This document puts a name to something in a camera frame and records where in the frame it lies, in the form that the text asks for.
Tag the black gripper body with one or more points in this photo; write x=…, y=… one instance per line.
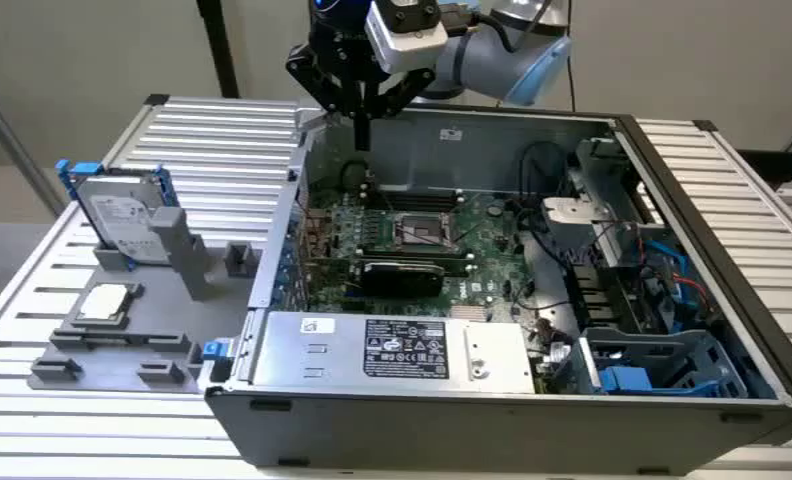
x=339, y=40

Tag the hard disk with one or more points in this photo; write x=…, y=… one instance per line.
x=119, y=210

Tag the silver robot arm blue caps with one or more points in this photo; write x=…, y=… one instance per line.
x=490, y=60

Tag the blue disk carrier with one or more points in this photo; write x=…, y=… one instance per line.
x=626, y=382

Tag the grey disk bay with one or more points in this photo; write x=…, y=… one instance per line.
x=704, y=360

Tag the black pole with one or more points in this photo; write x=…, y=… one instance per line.
x=219, y=50

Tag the black RAM slot bank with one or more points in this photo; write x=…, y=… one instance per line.
x=419, y=200
x=417, y=257

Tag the black table corner cap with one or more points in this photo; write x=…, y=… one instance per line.
x=158, y=99
x=705, y=125

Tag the CPU socket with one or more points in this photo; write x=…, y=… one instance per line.
x=425, y=230

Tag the green motherboard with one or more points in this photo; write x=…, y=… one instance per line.
x=497, y=260

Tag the black graphics card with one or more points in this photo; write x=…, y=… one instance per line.
x=403, y=280

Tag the metal drive cage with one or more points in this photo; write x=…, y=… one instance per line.
x=590, y=215

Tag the grey parts rack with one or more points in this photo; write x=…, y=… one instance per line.
x=163, y=295

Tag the silver power supply unit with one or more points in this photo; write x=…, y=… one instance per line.
x=343, y=355

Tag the silver CPU chip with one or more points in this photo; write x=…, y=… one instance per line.
x=106, y=301

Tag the blue case latch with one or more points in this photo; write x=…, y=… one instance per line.
x=215, y=350

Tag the black panel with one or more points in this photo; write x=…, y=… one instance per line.
x=770, y=167

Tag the black open PC case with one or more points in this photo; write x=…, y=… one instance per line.
x=504, y=435

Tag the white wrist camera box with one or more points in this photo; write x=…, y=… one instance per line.
x=406, y=35

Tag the grey metal frame leg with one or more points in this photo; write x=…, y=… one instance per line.
x=10, y=135

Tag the black plastic bracket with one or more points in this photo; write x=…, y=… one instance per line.
x=597, y=295

